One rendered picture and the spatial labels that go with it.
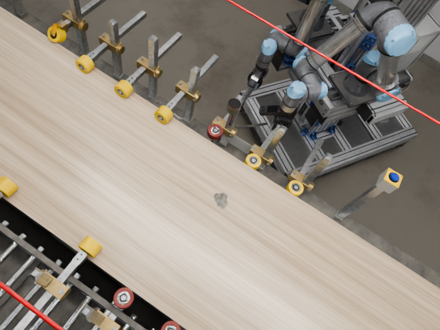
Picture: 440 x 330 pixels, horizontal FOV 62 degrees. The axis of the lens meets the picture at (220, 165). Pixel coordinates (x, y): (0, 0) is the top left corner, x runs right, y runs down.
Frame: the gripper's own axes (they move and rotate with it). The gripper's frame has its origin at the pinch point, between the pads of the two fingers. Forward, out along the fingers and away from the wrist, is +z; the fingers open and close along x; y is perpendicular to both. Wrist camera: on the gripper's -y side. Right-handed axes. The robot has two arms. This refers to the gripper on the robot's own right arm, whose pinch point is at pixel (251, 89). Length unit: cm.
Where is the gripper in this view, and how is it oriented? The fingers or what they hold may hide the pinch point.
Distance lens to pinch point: 219.4
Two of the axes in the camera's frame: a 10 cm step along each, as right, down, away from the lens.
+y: 5.3, -7.1, 4.6
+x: -8.3, -5.4, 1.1
